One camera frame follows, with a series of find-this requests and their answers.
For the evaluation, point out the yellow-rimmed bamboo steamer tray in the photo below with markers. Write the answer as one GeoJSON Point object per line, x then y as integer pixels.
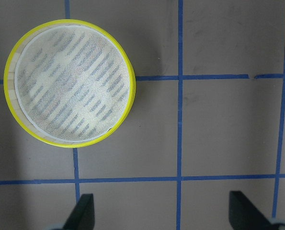
{"type": "Point", "coordinates": [69, 83]}

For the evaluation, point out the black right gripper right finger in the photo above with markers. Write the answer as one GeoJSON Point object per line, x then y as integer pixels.
{"type": "Point", "coordinates": [243, 214]}

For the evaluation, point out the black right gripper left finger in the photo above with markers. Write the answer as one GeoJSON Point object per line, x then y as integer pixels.
{"type": "Point", "coordinates": [82, 216]}

